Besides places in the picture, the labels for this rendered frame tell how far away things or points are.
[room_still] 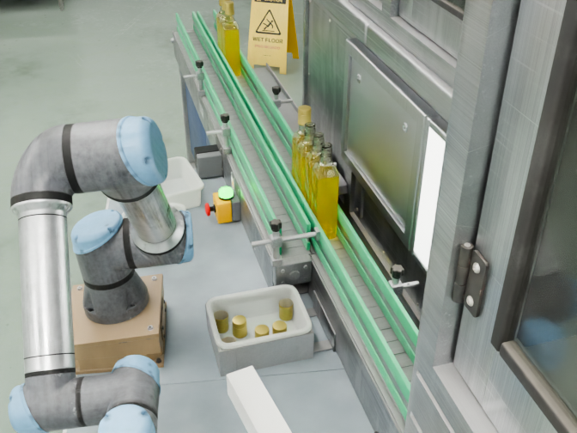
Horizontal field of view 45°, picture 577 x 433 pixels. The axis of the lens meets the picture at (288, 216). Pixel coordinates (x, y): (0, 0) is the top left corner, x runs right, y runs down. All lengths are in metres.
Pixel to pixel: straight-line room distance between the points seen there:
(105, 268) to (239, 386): 0.39
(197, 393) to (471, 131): 1.15
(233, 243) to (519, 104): 1.54
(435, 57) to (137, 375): 0.82
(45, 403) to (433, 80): 0.90
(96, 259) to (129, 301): 0.14
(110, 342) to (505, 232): 1.17
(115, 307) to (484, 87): 1.21
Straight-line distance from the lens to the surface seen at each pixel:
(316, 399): 1.56
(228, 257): 1.94
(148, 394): 1.08
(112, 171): 1.14
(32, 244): 1.15
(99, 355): 1.63
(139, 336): 1.58
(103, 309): 1.62
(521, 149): 0.52
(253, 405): 1.47
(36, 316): 1.13
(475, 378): 0.66
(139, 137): 1.13
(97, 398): 1.10
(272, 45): 5.07
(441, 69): 1.41
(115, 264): 1.55
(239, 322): 1.64
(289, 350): 1.60
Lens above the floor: 1.92
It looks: 34 degrees down
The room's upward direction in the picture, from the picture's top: straight up
